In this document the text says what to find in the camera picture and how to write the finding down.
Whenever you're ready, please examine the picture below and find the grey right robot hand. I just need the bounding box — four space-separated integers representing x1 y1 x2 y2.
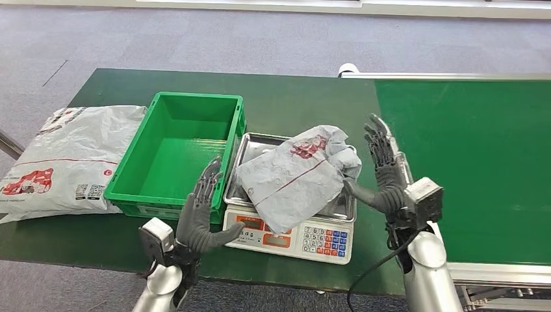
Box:
342 112 416 218

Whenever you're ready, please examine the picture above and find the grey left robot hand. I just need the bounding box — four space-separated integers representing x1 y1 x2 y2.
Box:
175 156 246 255

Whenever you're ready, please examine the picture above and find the grey parcel bag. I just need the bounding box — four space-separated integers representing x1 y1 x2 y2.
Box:
235 125 363 235

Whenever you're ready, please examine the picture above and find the green conveyor belt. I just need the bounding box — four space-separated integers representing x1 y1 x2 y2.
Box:
374 79 551 265

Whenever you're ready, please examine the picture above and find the green plastic crate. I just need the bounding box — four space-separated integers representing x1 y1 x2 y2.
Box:
104 91 247 225

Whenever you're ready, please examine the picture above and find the white scale with steel tray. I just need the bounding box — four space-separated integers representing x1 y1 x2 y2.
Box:
222 132 357 265

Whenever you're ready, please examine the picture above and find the dark green table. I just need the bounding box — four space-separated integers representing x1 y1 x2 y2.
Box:
0 68 407 297

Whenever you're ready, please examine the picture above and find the large flat grey mailer bag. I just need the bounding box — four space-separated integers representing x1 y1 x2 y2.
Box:
0 105 148 224

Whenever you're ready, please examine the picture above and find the grey metal bar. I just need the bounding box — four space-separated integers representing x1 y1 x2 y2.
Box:
0 129 25 161

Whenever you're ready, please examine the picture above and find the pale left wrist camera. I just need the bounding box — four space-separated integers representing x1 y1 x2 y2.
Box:
138 217 177 267

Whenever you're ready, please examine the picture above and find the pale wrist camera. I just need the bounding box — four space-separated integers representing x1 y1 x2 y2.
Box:
404 176 444 229
138 217 177 267

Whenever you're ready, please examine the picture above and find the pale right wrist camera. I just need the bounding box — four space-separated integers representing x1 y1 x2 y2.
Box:
404 176 444 229

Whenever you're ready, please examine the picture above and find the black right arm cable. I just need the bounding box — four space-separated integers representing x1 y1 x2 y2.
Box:
346 230 425 312

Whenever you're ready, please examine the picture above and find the aluminium conveyor frame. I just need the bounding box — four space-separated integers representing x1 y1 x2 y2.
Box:
339 71 551 312

